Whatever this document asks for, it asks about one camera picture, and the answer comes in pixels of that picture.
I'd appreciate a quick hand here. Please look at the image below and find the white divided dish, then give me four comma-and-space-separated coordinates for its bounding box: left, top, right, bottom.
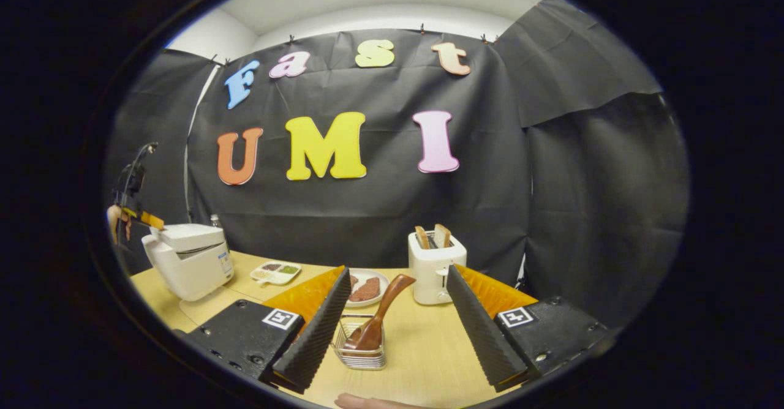
251, 261, 302, 287

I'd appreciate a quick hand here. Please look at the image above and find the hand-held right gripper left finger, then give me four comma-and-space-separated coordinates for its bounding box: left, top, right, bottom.
175, 266, 353, 396

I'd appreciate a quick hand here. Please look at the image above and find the brown wooden spoon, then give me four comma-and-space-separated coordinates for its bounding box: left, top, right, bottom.
343, 274, 417, 351

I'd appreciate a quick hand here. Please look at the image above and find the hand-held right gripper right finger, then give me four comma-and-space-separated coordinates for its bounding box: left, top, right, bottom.
445, 265, 613, 393

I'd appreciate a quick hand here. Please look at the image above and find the white round plate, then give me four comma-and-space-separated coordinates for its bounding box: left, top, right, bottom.
344, 268, 390, 309

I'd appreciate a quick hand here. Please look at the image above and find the white toaster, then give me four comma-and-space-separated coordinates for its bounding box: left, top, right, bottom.
408, 230, 467, 306

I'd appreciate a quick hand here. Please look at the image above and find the wire chopstick holder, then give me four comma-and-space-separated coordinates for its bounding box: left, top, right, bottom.
331, 314, 387, 371

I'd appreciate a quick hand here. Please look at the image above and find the white rice cooker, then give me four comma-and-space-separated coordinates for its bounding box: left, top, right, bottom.
142, 223, 235, 302

